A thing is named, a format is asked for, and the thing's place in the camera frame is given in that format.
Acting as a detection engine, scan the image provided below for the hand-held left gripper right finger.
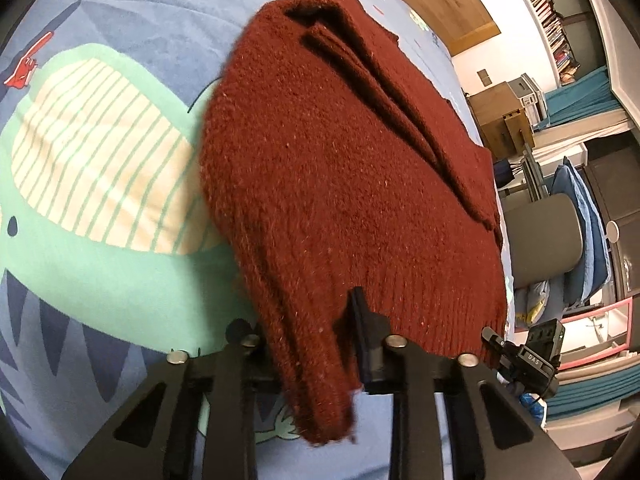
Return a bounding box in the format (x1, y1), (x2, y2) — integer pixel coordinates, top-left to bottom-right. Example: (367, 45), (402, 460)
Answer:
(347, 286), (583, 480)

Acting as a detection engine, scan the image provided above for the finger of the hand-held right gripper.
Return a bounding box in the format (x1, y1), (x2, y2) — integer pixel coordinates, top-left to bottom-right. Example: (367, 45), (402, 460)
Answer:
(480, 326), (523, 382)

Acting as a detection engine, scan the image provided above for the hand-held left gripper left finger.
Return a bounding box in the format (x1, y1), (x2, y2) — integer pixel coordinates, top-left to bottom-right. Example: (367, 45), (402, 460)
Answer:
(60, 317), (283, 480)

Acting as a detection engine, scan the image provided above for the dark red knit sweater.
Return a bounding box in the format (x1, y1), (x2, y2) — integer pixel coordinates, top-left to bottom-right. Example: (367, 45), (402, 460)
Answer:
(199, 0), (508, 446)

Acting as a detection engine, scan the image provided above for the teal fabric stack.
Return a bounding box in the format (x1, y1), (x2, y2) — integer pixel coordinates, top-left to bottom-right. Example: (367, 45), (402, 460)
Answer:
(545, 365), (633, 418)

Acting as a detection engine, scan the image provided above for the light blue printed pillow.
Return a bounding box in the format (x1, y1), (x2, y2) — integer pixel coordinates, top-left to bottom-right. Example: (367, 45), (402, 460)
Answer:
(515, 280), (566, 326)

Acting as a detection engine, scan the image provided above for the grey chair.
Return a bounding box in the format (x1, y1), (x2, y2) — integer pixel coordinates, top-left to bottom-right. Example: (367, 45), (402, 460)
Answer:
(502, 194), (586, 291)

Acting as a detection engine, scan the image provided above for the blue dinosaur printed bedsheet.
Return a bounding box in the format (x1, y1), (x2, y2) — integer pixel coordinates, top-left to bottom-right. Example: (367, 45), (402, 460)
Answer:
(0, 0), (516, 480)

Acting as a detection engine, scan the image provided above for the blue folded quilt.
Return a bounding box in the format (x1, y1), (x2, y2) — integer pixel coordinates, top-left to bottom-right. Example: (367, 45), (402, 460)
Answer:
(550, 157), (612, 306)

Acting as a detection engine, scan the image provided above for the dark blue bag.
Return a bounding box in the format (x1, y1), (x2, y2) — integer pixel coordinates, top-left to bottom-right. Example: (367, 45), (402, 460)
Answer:
(492, 160), (516, 193)

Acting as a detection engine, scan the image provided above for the wooden drawer cabinet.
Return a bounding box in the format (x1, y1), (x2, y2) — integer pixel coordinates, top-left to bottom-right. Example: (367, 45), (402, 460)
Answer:
(470, 81), (531, 156)

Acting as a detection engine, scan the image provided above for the white printer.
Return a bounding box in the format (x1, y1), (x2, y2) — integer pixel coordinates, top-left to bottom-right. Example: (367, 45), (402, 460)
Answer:
(510, 74), (543, 121)

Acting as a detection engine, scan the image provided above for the teal curtain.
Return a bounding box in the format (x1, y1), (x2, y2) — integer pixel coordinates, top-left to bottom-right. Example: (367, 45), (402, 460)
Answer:
(542, 67), (626, 128)

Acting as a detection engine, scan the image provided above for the row of books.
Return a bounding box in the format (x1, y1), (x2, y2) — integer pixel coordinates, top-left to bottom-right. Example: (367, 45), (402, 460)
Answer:
(505, 0), (581, 83)

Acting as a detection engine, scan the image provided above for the wooden headboard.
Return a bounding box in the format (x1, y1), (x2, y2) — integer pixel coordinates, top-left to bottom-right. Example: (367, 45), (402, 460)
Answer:
(350, 0), (502, 56)

